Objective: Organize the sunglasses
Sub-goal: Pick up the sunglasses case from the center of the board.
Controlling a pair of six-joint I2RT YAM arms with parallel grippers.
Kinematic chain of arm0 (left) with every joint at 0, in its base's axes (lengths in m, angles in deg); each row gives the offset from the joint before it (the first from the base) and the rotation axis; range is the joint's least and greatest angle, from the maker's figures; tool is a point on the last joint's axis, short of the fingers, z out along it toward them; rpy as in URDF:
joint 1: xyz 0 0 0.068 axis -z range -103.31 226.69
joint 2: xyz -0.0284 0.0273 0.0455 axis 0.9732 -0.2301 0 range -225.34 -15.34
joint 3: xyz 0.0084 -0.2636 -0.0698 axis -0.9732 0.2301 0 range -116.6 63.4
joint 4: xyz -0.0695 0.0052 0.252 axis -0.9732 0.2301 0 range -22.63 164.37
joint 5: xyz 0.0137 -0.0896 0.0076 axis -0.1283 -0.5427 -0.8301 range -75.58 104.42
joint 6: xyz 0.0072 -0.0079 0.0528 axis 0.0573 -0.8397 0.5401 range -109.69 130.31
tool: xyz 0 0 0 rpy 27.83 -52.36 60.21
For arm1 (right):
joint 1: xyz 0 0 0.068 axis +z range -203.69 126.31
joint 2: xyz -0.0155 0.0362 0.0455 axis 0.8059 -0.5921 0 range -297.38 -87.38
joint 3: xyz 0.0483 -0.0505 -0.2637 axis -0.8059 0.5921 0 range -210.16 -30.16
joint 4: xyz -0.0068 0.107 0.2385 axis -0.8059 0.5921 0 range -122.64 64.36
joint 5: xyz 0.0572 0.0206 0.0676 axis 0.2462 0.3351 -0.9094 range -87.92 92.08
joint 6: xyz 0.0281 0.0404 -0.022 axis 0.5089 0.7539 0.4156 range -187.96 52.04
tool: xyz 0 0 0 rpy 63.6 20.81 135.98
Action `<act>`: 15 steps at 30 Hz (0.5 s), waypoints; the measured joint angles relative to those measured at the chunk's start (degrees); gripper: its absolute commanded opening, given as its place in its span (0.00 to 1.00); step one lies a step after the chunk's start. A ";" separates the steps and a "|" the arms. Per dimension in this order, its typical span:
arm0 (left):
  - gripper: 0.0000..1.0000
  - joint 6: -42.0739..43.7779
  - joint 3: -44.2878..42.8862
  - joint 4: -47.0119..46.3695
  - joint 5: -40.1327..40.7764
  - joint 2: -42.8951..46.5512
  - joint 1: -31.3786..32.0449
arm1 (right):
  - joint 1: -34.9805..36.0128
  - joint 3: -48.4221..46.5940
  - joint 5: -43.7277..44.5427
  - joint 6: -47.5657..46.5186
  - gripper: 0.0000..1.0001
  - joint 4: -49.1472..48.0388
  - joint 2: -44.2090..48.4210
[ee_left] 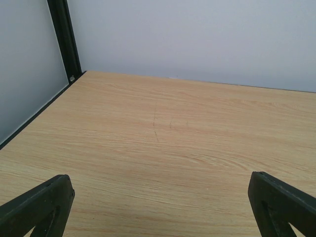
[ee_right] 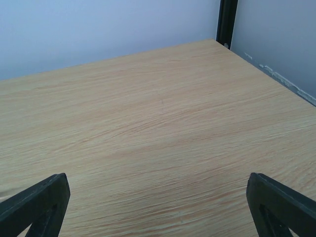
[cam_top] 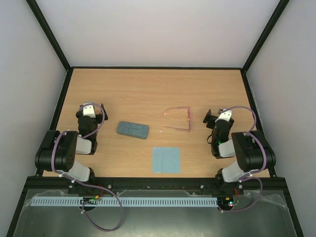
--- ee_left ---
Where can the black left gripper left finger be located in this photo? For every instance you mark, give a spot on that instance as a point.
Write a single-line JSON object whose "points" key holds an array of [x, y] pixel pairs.
{"points": [[42, 211]]}

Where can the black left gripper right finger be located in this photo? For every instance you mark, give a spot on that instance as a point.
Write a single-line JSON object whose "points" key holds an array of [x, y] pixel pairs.
{"points": [[278, 206]]}

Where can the black left corner frame post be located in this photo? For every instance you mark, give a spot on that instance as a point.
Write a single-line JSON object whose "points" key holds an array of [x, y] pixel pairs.
{"points": [[61, 19]]}

